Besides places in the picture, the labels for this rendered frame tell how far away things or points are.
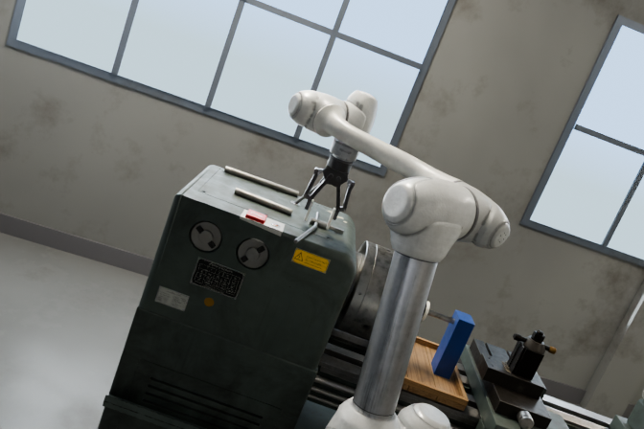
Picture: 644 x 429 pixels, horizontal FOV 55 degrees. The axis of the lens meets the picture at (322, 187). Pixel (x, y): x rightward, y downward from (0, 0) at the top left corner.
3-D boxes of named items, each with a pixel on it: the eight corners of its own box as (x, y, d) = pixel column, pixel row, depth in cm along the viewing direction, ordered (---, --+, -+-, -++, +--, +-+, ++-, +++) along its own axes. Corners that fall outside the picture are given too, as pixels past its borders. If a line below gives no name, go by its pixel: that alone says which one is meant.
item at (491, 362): (481, 379, 207) (488, 366, 206) (475, 364, 217) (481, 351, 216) (539, 400, 208) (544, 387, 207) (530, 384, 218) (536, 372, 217)
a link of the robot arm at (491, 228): (479, 179, 157) (444, 170, 149) (531, 216, 144) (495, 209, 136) (455, 223, 161) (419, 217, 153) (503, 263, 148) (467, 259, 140)
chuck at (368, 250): (333, 342, 203) (369, 255, 197) (333, 306, 234) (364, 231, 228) (344, 346, 203) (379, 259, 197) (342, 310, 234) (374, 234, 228)
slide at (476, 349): (494, 412, 199) (499, 400, 198) (469, 348, 241) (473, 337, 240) (546, 431, 200) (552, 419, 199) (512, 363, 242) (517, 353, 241)
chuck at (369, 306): (344, 346, 203) (379, 259, 197) (343, 310, 234) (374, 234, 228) (370, 355, 203) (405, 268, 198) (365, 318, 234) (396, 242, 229)
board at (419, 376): (379, 380, 204) (383, 370, 203) (374, 330, 239) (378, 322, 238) (464, 411, 205) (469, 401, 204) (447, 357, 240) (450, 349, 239)
